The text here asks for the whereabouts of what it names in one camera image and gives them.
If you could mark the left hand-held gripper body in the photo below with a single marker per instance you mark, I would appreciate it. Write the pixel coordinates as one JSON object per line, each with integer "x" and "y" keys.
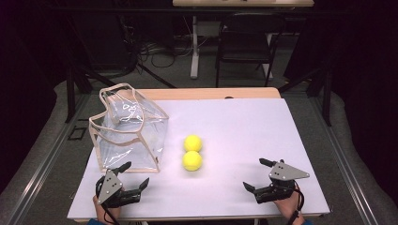
{"x": 109, "y": 187}

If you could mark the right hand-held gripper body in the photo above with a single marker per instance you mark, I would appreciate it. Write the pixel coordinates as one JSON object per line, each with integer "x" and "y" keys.
{"x": 286, "y": 173}

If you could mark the clear plastic bag beige trim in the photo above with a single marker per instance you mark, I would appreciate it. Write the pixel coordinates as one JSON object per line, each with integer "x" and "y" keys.
{"x": 131, "y": 125}

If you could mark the yellow tennis ball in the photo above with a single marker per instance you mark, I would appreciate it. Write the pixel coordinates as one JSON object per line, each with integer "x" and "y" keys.
{"x": 193, "y": 143}
{"x": 192, "y": 161}

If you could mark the person's left hand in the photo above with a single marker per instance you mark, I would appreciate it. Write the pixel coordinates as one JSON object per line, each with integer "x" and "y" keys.
{"x": 100, "y": 214}

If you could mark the person's right hand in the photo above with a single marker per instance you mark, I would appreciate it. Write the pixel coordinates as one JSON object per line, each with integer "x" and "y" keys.
{"x": 289, "y": 207}

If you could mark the black metal stand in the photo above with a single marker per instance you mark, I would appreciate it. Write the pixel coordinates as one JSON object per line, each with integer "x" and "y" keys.
{"x": 70, "y": 100}
{"x": 327, "y": 103}

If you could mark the black stand leg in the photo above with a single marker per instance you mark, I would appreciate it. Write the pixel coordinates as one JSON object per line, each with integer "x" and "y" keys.
{"x": 156, "y": 76}

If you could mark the dark curtain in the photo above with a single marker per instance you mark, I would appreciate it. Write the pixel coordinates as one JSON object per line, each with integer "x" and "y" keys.
{"x": 369, "y": 93}
{"x": 25, "y": 93}

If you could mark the black folding chair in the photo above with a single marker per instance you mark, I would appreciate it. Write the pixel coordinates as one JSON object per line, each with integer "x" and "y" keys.
{"x": 247, "y": 40}

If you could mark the light desk with white legs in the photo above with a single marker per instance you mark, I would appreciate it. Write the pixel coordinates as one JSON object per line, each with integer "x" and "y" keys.
{"x": 237, "y": 3}

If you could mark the aluminium floor rail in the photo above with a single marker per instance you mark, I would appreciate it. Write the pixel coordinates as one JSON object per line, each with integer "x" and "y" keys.
{"x": 347, "y": 175}
{"x": 40, "y": 175}

